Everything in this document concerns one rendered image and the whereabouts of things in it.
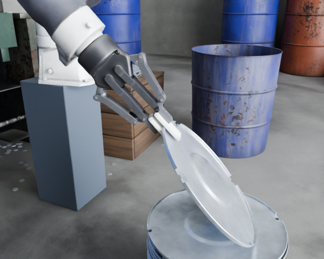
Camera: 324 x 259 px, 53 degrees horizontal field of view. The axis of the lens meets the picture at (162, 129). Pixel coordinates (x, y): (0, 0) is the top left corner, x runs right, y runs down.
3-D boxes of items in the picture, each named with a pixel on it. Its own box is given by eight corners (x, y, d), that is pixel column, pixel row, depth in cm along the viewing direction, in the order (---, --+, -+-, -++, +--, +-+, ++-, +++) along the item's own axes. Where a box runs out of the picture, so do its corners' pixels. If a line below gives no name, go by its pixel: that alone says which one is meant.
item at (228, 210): (200, 134, 83) (203, 132, 83) (267, 237, 71) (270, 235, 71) (139, 109, 59) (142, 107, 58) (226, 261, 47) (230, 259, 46)
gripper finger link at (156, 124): (150, 117, 61) (147, 119, 61) (174, 144, 62) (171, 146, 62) (152, 112, 63) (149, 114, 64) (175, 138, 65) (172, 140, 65)
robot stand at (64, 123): (106, 187, 129) (98, 75, 112) (77, 211, 114) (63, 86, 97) (70, 177, 136) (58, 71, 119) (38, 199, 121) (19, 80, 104)
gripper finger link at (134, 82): (117, 67, 61) (122, 61, 61) (159, 108, 63) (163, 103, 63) (111, 70, 58) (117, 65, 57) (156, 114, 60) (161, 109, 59)
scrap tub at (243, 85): (276, 136, 178) (289, 47, 160) (259, 168, 143) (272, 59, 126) (205, 123, 196) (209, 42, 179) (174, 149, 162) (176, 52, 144)
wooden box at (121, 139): (164, 132, 182) (164, 71, 170) (133, 160, 150) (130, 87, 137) (103, 123, 197) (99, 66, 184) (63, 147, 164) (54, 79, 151)
